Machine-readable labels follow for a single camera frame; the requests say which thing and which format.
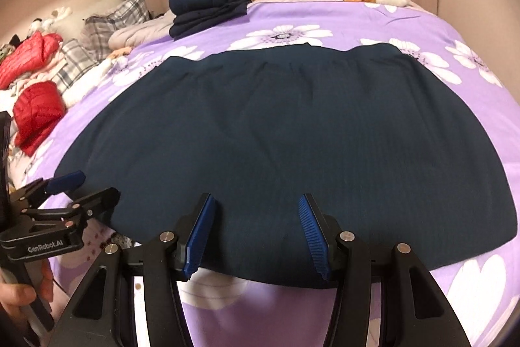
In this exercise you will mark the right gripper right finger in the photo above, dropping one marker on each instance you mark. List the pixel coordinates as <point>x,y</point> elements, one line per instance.
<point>413,309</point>

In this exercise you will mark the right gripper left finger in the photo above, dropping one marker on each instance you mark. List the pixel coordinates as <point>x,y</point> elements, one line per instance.
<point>101,312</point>

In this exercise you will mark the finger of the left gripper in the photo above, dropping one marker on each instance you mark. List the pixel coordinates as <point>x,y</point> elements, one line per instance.
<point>85,208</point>
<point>36,193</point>

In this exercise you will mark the dark navy large garment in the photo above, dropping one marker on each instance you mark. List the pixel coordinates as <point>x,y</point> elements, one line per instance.
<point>380,142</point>

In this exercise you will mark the folded navy clothes stack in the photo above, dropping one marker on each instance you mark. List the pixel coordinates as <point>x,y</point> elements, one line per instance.
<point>194,16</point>

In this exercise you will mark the person's left hand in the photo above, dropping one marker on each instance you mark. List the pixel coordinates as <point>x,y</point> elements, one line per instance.
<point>14,296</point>

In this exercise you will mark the purple floral bed sheet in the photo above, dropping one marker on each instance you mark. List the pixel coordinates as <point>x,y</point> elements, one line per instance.
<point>228,311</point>

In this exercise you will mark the red puffer jacket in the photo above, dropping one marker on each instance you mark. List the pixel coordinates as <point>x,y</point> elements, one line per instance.
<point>30,56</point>
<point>36,112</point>

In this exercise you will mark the grey plaid pillow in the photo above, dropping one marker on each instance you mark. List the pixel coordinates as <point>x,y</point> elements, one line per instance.
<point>91,47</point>

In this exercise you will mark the pinkish quilted blanket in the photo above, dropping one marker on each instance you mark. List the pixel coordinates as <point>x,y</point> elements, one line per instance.
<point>138,34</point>

